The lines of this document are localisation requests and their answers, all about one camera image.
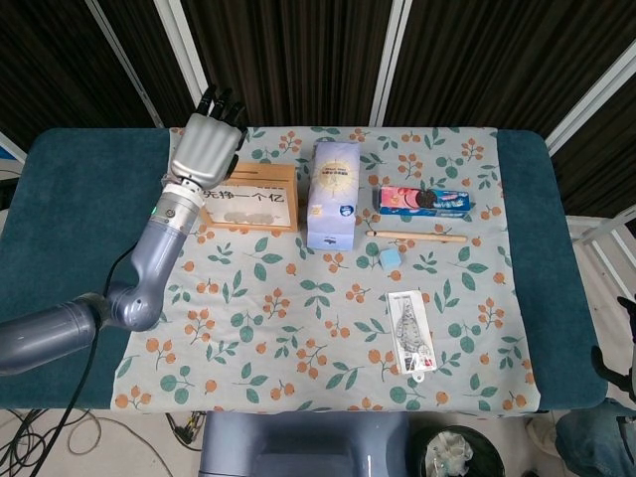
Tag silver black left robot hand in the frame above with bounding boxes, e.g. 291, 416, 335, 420
168, 84, 248, 189

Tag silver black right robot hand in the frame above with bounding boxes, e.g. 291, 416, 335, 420
590, 293, 636, 398

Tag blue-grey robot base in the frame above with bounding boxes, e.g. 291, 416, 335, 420
198, 410, 411, 477

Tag blue jeans leg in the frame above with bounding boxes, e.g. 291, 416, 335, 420
555, 400, 636, 477

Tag white shoe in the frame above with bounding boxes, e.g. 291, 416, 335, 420
526, 416, 557, 454

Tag dark slatted partition panel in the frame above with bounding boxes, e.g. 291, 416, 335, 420
551, 106, 636, 218
0, 0, 153, 150
181, 0, 397, 128
96, 0, 203, 128
385, 0, 636, 131

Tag light blue paper bag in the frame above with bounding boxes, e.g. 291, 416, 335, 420
305, 139, 361, 250

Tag teal table cover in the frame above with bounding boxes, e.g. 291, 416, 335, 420
0, 127, 608, 411

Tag white metal rack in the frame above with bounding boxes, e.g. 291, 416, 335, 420
565, 206, 636, 289

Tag black trash bin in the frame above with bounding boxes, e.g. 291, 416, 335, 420
410, 425, 507, 477

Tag white blue board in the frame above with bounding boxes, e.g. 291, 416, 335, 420
0, 129, 29, 168

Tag floral leaf-print tablecloth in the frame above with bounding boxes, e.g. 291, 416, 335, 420
112, 125, 541, 413

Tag packaged clear ruler set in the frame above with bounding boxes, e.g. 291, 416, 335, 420
386, 290, 438, 384

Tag blue Oreo cookie box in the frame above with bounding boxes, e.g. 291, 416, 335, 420
373, 185, 473, 217

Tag wooden stick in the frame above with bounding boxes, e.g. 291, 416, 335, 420
366, 229, 469, 243

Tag black power plugs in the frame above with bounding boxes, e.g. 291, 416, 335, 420
166, 410, 208, 448

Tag wooden framed coin box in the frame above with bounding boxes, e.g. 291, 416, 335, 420
198, 159, 301, 234

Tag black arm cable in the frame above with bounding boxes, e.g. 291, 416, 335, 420
52, 250, 133, 477

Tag tangled floor cables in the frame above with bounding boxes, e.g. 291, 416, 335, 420
0, 409, 100, 477

